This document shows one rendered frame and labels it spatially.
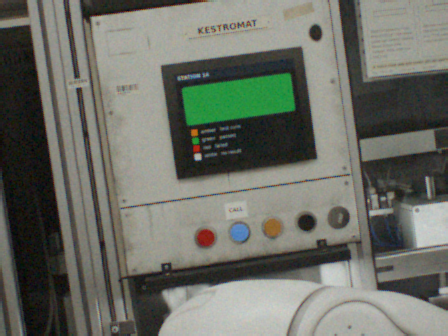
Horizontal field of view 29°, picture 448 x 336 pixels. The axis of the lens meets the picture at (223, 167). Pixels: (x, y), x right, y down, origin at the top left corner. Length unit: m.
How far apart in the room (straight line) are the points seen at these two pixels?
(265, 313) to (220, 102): 0.81
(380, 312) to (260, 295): 0.15
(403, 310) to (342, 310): 0.05
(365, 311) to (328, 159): 0.92
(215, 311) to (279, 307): 0.07
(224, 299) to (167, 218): 0.75
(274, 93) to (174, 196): 0.25
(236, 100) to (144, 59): 0.18
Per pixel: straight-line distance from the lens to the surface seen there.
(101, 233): 1.56
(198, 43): 1.54
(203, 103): 1.51
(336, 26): 1.58
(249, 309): 0.76
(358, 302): 0.66
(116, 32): 1.54
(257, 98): 1.52
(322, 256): 1.53
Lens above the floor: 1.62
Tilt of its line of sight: 3 degrees down
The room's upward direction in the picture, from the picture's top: 8 degrees counter-clockwise
